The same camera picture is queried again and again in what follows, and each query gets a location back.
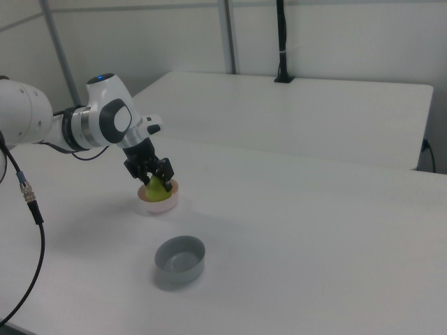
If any grey metal partition post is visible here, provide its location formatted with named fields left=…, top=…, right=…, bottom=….
left=217, top=0, right=242, bottom=75

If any green pear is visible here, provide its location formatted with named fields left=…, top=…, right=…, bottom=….
left=145, top=175, right=173, bottom=203

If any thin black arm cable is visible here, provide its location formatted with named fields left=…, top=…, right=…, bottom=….
left=41, top=140, right=110, bottom=162

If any black cable with metal connector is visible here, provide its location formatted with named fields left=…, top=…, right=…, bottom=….
left=0, top=130, right=47, bottom=326

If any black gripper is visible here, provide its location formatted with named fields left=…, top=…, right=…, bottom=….
left=122, top=137, right=175, bottom=193

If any black camera pole with base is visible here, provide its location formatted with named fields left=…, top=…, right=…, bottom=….
left=273, top=0, right=296, bottom=84

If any white adjoining table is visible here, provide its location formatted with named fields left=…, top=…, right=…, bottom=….
left=132, top=71, right=434, bottom=172

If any pink plastic bowl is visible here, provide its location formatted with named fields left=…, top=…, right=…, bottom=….
left=136, top=177, right=182, bottom=214

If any grey plastic bowl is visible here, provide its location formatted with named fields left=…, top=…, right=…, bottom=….
left=154, top=235, right=206, bottom=284

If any black wall cable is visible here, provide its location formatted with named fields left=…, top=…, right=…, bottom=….
left=420, top=138, right=437, bottom=173

